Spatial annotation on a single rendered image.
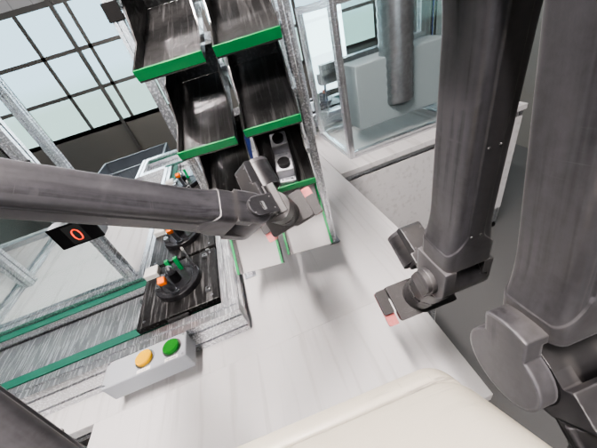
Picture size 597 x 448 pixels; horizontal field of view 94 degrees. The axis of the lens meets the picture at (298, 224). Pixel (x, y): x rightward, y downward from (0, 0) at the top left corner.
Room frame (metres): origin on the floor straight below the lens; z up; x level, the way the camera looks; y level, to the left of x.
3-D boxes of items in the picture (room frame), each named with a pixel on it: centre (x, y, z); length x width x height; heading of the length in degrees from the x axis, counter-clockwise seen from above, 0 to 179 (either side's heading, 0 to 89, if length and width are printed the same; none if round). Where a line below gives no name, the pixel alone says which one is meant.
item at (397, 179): (1.62, -0.79, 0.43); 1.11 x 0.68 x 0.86; 97
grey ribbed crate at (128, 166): (2.62, 1.28, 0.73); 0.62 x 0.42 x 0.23; 97
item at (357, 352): (0.49, 0.21, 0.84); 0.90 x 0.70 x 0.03; 95
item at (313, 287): (1.10, 0.47, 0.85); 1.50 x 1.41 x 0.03; 97
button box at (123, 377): (0.43, 0.47, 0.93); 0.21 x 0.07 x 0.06; 97
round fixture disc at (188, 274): (0.66, 0.41, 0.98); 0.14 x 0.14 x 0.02
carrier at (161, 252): (0.91, 0.44, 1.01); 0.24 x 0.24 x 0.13; 7
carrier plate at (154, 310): (0.66, 0.41, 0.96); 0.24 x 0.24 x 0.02; 7
